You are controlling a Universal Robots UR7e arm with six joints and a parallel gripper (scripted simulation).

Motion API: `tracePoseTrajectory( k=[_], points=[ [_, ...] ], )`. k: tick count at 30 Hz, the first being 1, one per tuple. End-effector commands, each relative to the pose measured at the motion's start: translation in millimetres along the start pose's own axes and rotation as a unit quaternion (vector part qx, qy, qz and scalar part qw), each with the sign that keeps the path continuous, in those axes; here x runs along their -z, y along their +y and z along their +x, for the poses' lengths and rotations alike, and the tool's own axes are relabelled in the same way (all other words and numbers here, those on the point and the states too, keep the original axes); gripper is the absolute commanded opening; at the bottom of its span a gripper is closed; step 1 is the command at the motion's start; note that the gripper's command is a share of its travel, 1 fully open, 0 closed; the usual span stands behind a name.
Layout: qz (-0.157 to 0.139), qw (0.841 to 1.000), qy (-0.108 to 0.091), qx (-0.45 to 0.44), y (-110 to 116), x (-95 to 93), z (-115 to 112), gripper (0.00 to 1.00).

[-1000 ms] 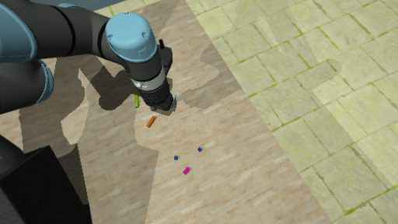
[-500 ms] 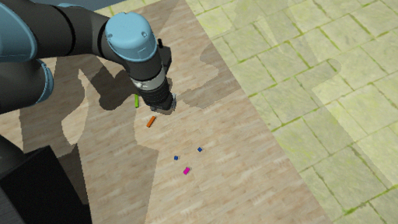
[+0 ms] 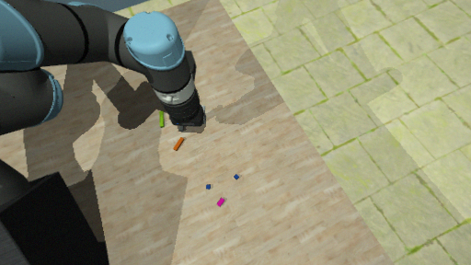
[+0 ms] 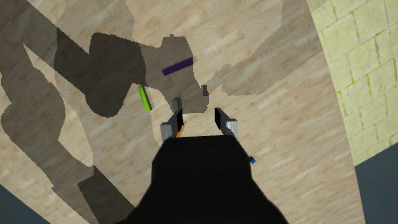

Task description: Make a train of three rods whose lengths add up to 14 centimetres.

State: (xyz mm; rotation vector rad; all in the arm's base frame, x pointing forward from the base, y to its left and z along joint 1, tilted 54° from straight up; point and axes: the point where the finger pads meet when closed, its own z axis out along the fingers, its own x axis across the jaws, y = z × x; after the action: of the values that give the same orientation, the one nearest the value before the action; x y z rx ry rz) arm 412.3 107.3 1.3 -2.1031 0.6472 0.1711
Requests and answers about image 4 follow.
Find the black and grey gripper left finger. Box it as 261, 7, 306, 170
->
160, 109, 183, 143

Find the purple rod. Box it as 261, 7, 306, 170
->
162, 58, 193, 76

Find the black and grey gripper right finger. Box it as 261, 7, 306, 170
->
215, 107, 238, 139

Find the lime green rod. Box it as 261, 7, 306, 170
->
137, 87, 152, 112

